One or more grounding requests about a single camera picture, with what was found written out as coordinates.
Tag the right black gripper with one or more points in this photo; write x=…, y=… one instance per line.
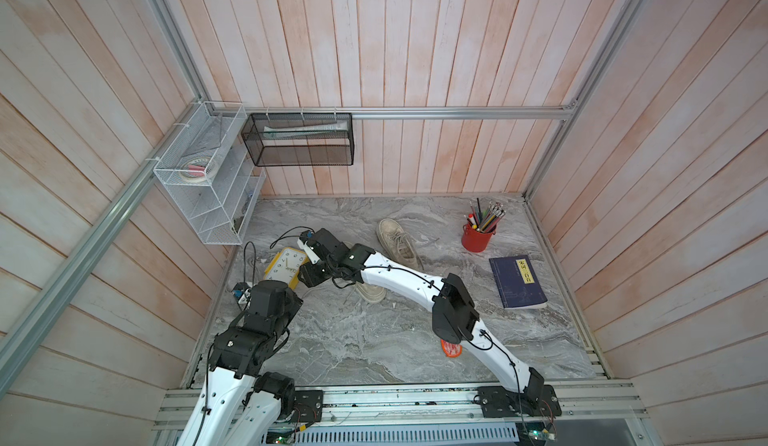
x=308, y=276

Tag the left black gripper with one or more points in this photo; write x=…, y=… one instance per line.
x=293, y=302

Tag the beige lace sneaker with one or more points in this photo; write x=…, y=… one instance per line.
x=397, y=245
x=371, y=294

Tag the red insole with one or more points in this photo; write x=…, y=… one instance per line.
x=451, y=350

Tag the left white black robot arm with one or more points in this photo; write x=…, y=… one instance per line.
x=239, y=403

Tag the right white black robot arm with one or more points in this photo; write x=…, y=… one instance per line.
x=521, y=391

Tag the yellow alarm clock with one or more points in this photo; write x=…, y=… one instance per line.
x=285, y=267

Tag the red pen cup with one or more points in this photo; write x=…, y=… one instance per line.
x=474, y=240

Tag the pens and pencils bunch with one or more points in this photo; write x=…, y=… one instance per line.
x=484, y=219

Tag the tape roll in shelf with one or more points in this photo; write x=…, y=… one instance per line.
x=199, y=170

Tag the dark blue book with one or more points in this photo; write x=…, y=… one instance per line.
x=517, y=283

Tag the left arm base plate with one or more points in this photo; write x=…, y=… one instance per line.
x=302, y=407

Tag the black mesh wall basket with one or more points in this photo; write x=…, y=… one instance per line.
x=299, y=139

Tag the white wire wall shelf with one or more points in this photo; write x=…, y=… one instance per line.
x=219, y=212

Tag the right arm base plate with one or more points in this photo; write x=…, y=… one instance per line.
x=497, y=402

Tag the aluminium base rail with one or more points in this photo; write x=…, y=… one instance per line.
x=447, y=403

